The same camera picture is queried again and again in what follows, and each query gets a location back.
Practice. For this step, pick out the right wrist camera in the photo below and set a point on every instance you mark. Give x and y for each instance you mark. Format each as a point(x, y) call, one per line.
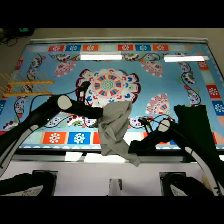
point(144, 121)

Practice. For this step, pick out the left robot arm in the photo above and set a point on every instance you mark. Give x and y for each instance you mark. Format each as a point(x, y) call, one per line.
point(43, 111)

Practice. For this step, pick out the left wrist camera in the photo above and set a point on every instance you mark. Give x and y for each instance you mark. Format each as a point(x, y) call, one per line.
point(83, 86)

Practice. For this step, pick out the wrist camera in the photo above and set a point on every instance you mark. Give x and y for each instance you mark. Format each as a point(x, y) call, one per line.
point(144, 121)
point(83, 86)

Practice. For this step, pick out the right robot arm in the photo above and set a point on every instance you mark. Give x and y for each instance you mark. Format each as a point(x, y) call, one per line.
point(186, 141)

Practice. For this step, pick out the grey T-shirt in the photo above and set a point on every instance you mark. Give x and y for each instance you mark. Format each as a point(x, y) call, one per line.
point(115, 130)

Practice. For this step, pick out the dark green garment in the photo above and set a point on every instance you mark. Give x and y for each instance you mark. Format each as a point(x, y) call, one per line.
point(195, 121)

